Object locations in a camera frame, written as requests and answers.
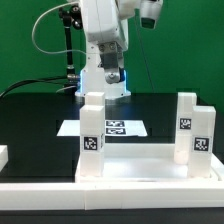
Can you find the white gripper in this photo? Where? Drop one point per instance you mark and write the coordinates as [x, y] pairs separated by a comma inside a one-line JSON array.
[[103, 27]]

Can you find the white desk top tray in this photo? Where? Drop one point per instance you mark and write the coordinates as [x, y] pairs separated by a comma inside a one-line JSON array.
[[146, 162]]

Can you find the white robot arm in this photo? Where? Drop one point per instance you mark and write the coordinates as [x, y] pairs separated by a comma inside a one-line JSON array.
[[92, 75]]

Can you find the fiducial marker sheet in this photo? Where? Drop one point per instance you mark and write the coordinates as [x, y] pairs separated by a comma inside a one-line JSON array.
[[112, 128]]

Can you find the white front fence bar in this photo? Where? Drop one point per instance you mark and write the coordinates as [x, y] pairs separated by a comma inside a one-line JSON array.
[[93, 196]]

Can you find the white fence bar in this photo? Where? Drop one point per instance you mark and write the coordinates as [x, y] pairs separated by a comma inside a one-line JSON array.
[[3, 156], [93, 196]]

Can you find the white left fence bar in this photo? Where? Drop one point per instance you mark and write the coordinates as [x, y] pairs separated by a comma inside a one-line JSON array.
[[3, 156]]

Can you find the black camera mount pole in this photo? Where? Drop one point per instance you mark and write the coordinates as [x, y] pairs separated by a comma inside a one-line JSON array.
[[71, 19]]

